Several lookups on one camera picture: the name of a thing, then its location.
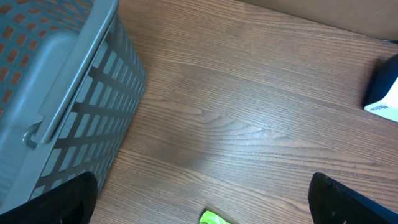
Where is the green snack packet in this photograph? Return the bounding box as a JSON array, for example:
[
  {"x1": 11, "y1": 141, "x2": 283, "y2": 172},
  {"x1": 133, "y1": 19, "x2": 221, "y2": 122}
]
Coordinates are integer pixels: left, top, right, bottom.
[{"x1": 199, "y1": 210, "x2": 231, "y2": 224}]

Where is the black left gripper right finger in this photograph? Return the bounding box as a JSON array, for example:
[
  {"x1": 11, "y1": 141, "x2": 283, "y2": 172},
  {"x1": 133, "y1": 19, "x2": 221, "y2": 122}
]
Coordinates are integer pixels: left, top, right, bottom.
[{"x1": 308, "y1": 172, "x2": 397, "y2": 224}]

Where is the grey plastic mesh basket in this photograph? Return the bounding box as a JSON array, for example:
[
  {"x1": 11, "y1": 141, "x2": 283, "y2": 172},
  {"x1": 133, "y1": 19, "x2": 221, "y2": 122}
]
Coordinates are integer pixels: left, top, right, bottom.
[{"x1": 1, "y1": 0, "x2": 147, "y2": 212}]

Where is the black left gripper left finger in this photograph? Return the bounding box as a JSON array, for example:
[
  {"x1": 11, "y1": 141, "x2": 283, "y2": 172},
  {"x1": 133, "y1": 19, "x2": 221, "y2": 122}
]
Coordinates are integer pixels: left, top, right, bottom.
[{"x1": 1, "y1": 172, "x2": 98, "y2": 224}]

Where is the white barcode scanner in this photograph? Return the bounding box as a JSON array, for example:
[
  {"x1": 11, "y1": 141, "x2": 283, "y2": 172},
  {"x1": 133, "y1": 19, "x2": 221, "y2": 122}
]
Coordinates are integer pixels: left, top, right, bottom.
[{"x1": 363, "y1": 54, "x2": 397, "y2": 122}]

